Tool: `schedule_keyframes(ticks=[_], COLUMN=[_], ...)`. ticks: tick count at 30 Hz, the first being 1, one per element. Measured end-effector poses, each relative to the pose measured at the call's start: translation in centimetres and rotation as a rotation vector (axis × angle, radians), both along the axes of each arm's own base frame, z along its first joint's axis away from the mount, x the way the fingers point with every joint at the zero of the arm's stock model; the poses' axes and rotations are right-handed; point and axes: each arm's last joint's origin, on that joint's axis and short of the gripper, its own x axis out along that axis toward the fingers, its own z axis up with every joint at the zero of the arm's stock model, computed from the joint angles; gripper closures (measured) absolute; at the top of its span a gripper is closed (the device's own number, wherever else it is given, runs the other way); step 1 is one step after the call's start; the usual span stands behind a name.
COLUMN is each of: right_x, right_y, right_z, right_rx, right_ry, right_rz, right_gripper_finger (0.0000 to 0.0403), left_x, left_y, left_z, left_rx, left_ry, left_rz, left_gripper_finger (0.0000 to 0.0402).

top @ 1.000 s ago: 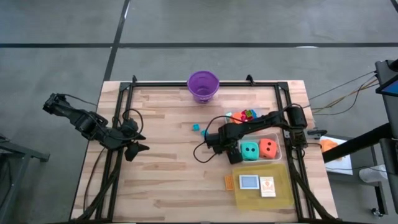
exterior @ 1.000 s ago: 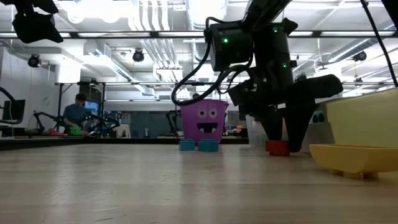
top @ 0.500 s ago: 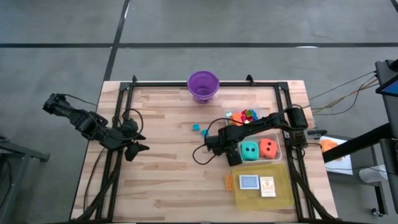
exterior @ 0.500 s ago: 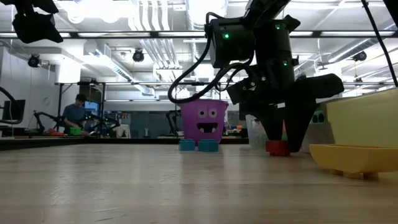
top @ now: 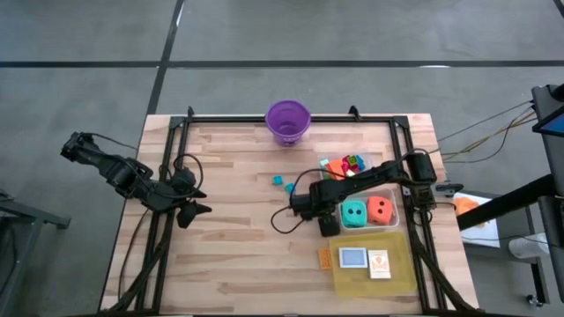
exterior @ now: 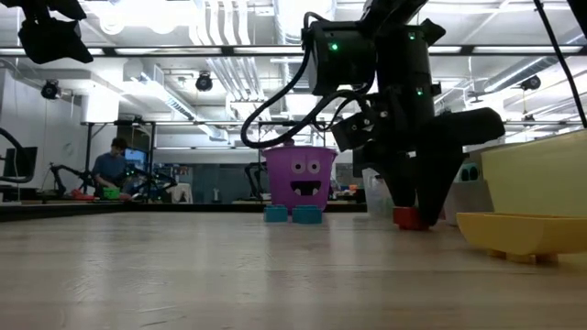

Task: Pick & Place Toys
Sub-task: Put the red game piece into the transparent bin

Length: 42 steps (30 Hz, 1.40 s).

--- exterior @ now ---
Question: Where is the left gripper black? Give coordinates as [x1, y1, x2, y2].
[0, 0, 95, 65]

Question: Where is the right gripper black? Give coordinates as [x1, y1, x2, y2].
[329, 86, 506, 226]

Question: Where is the dark red cube brick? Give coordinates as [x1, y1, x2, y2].
[392, 205, 431, 232]

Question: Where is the teal foam die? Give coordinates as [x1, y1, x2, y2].
[460, 163, 481, 182]

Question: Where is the blue four-stud brick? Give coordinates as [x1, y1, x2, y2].
[291, 204, 324, 226]
[263, 204, 290, 224]

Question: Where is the clear plastic container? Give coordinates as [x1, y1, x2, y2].
[361, 167, 396, 219]

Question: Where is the black ceiling spotlight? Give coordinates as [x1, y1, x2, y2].
[194, 71, 215, 93]
[519, 74, 543, 92]
[40, 79, 61, 101]

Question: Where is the white plastic container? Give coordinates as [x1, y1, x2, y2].
[442, 158, 495, 226]

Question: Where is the orange-yellow flat brick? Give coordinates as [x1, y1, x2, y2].
[456, 211, 587, 266]

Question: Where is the purple bucket with face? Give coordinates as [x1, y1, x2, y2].
[261, 144, 339, 214]

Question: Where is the black computer monitor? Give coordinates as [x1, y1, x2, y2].
[3, 146, 39, 178]

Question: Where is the yellow translucent container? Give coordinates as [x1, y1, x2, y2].
[480, 130, 587, 219]

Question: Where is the person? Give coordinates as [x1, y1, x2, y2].
[90, 136, 133, 201]

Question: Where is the blue-lit computer screen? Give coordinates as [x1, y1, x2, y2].
[124, 147, 149, 167]

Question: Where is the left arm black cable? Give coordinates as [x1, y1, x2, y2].
[0, 126, 38, 184]

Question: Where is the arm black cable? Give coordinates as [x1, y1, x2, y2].
[0, 126, 38, 184]
[533, 0, 587, 129]

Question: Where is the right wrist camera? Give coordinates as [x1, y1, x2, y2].
[300, 19, 378, 96]

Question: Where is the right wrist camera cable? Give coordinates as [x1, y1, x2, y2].
[239, 11, 375, 149]

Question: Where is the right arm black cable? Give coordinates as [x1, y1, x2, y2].
[533, 0, 587, 129]

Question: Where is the silver ventilation duct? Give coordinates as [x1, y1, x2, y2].
[273, 0, 338, 93]

